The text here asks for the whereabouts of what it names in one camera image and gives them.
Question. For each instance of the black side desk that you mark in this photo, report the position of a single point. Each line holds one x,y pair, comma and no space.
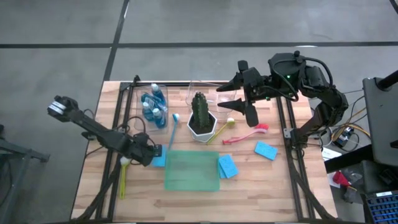
348,161

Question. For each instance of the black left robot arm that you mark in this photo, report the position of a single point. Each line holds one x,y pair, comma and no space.
93,127

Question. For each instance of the clear plastic bin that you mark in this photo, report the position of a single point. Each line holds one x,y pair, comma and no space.
144,88
202,86

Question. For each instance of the black power supply box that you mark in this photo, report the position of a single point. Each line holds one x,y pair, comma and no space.
343,137

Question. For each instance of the pink dish brush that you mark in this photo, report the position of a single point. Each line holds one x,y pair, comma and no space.
262,126

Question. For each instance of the red fabric item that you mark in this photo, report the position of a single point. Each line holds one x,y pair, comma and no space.
340,179

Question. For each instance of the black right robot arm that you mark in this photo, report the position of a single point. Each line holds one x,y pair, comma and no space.
329,102

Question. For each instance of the white hexagonal plant pot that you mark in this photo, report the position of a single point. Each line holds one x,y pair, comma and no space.
202,135

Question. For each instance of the silver metal bracket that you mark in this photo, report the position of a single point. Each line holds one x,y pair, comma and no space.
288,133

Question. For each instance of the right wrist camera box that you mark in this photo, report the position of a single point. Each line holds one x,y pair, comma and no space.
252,116

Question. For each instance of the backlit keyboard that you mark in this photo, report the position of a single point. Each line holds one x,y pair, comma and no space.
384,210

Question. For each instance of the dark grey flat panel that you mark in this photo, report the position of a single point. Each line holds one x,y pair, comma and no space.
382,124

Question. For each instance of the white paper sheet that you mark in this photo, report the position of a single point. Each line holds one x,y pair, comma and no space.
331,153

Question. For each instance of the grey fabric item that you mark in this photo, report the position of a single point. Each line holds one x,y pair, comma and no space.
354,180

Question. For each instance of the black aluminium table frame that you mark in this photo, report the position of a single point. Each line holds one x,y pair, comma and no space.
177,84

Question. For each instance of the black stand legs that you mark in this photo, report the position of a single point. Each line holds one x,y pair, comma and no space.
28,153

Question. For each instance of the green cactus plant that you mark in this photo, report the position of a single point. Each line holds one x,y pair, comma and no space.
200,109

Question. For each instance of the black pole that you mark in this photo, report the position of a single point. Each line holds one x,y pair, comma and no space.
388,81

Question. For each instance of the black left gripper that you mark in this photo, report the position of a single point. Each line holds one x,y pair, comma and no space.
143,151

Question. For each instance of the blue sponge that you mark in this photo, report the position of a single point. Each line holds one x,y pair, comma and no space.
265,150
229,166
220,174
161,161

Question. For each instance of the blue dish soap bottle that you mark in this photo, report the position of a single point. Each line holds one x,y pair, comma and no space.
157,92
160,119
148,113
152,102

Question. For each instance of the yellow-green dish brush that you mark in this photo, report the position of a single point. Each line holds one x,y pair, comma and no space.
123,183
230,121

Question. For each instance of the translucent green tray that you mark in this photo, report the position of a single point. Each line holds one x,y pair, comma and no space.
191,171

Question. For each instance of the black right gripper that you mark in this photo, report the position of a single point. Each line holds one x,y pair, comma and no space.
255,85

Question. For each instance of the blue toothbrush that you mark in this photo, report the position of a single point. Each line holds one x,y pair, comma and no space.
176,117

